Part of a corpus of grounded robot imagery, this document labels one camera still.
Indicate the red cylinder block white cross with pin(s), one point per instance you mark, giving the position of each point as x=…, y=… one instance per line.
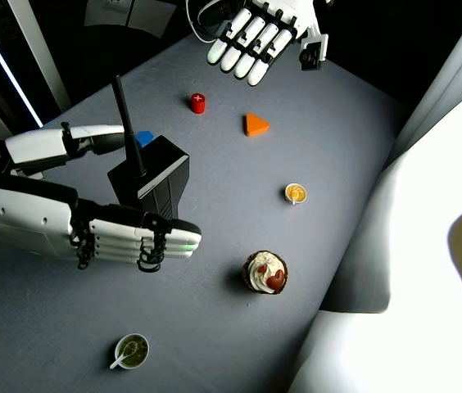
x=198, y=104

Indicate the blue hexagon block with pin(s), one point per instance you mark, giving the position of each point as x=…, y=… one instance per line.
x=145, y=138

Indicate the toy cupcake with red heart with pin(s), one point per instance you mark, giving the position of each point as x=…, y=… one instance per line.
x=265, y=274

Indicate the black toy phone with antenna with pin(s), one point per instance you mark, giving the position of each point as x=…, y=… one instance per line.
x=161, y=172

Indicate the bright light strip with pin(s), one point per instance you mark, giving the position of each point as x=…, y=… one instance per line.
x=5, y=65

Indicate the black wrist camera white bracket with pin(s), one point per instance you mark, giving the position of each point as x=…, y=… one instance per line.
x=312, y=55

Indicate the white fabric backdrop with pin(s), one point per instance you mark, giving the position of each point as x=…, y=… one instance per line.
x=419, y=184

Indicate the grey table cloth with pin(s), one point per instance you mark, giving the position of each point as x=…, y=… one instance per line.
x=235, y=229

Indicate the orange triangle block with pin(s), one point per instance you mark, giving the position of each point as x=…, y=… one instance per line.
x=253, y=125

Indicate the toy green soup bowl with spoon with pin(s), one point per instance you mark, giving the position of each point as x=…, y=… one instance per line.
x=132, y=351

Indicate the white post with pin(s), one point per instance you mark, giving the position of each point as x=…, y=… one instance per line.
x=42, y=53

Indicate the small toy coffee cup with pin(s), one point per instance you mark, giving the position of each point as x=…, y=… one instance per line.
x=295, y=193

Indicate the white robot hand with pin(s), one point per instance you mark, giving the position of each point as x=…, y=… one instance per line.
x=280, y=14
x=22, y=221

